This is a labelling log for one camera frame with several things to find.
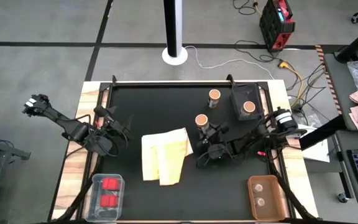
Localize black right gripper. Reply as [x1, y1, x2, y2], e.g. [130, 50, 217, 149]
[197, 121, 231, 161]

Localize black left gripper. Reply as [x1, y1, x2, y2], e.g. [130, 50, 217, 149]
[93, 105, 135, 141]

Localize brown-lid cylindrical spice jar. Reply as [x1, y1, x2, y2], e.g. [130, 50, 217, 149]
[195, 113, 210, 131]
[208, 89, 221, 109]
[242, 101, 257, 118]

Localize red-lid spice container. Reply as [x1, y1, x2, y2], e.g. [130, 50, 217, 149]
[101, 177, 121, 191]
[99, 194, 119, 208]

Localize yellow folded cloth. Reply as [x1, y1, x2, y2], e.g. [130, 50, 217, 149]
[140, 127, 194, 186]

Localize dark grey plastic bin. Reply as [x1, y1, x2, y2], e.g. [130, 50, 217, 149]
[230, 82, 264, 121]

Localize black white pole with base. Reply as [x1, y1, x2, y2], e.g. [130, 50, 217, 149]
[161, 0, 189, 67]

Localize orange plastic bin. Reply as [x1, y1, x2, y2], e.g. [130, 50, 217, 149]
[247, 174, 287, 222]

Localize clear plastic bin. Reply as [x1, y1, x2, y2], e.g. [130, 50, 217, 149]
[85, 173, 126, 223]

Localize white paper sheet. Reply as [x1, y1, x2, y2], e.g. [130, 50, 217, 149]
[301, 124, 331, 163]

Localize red black crate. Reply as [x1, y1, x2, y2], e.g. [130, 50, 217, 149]
[259, 0, 296, 53]

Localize brown black striped strip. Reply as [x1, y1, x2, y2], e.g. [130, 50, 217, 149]
[314, 45, 344, 116]

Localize grey side desk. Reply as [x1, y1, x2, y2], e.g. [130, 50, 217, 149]
[323, 52, 358, 208]

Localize black desk caster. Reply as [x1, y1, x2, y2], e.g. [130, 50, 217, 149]
[336, 192, 350, 204]

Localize white floor cable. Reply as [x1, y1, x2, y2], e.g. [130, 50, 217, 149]
[183, 45, 275, 80]

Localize black tangled floor cables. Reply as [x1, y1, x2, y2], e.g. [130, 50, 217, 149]
[233, 39, 326, 119]

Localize yellow floor cable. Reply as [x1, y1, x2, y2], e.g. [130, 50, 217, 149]
[277, 60, 305, 108]

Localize black looped floor cable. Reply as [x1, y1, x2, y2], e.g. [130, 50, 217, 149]
[232, 0, 259, 16]

